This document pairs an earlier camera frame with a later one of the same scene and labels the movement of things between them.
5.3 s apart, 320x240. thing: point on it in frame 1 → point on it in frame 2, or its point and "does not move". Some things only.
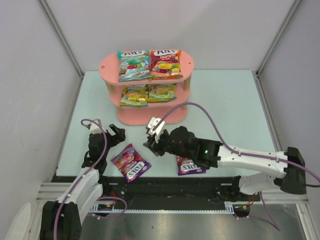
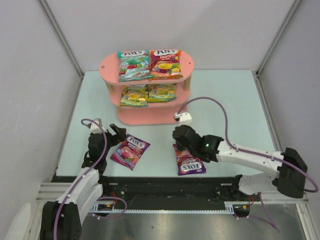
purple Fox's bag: [131, 163] → [128, 152]
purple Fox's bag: [187, 166] does not move
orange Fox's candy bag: [165, 64] does not move
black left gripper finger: [115, 129] does not move
